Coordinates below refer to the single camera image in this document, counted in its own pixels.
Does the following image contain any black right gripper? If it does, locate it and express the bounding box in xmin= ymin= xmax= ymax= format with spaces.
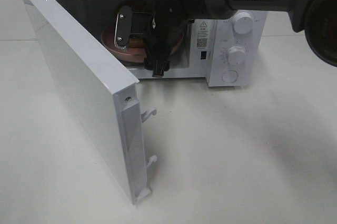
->
xmin=131 ymin=0 xmax=194 ymax=77

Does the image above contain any white microwave door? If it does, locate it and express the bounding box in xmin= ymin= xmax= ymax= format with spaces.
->
xmin=23 ymin=0 xmax=157 ymax=203

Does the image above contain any pink round plate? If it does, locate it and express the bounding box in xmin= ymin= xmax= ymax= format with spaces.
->
xmin=101 ymin=25 xmax=185 ymax=57

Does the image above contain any round white door button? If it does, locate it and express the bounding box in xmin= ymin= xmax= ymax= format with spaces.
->
xmin=222 ymin=70 xmax=239 ymax=84

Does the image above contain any white timer knob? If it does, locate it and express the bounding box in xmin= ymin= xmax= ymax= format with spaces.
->
xmin=226 ymin=46 xmax=246 ymax=65

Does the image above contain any burger with lettuce and cheese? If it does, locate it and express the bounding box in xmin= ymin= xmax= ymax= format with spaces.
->
xmin=130 ymin=0 xmax=153 ymax=48

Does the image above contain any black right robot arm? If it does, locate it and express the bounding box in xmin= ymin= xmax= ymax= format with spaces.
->
xmin=144 ymin=0 xmax=336 ymax=77

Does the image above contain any white microwave oven body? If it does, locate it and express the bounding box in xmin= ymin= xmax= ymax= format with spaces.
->
xmin=23 ymin=0 xmax=267 ymax=90

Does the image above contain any upper white power knob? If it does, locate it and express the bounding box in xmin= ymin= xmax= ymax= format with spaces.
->
xmin=233 ymin=12 xmax=254 ymax=35

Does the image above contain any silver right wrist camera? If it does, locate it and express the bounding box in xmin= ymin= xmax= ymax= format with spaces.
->
xmin=114 ymin=5 xmax=133 ymax=50

